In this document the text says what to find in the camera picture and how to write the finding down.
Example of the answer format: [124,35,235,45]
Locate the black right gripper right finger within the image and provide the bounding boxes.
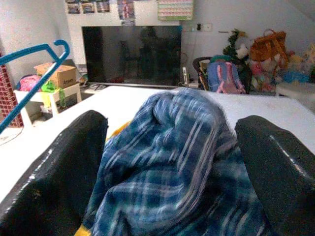
[235,115,315,236]

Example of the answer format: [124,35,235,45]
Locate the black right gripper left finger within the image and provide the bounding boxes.
[0,110,109,236]

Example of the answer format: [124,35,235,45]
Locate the blue plastic clothes hanger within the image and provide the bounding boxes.
[0,40,71,135]

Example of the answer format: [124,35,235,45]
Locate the blue plaid cloth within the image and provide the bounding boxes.
[82,88,274,236]

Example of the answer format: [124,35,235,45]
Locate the small white table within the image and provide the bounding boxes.
[13,82,82,127]

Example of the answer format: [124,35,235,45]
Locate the red brick pattern structure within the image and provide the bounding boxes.
[0,64,25,128]

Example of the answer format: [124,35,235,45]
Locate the white low stool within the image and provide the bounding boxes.
[275,82,315,104]

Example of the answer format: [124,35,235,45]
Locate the green plastic toy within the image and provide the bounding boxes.
[40,80,66,109]

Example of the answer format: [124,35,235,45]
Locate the pink bag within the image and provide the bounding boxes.
[18,75,43,92]

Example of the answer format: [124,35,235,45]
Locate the pale grey folding table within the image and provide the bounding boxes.
[0,85,315,205]

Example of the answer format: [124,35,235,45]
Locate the blue soft toy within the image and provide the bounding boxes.
[282,70,311,84]

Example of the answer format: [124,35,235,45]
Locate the brown cardboard box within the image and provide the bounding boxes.
[33,61,77,89]

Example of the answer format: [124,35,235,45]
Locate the pink plush toy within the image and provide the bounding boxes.
[250,60,275,86]

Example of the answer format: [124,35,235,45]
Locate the blue and pink backpack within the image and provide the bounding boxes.
[206,61,247,95]

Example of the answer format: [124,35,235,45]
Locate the white plush toy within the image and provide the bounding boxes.
[235,43,250,59]

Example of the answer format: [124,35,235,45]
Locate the black chair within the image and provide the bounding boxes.
[192,57,252,92]

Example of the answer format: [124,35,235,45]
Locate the black flat screen television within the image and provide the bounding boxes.
[81,25,183,87]

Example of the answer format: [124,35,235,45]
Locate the small green Christmas tree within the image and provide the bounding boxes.
[222,28,250,59]

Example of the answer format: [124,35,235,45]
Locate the small photo print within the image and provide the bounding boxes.
[65,0,81,15]
[81,0,96,14]
[95,0,111,13]

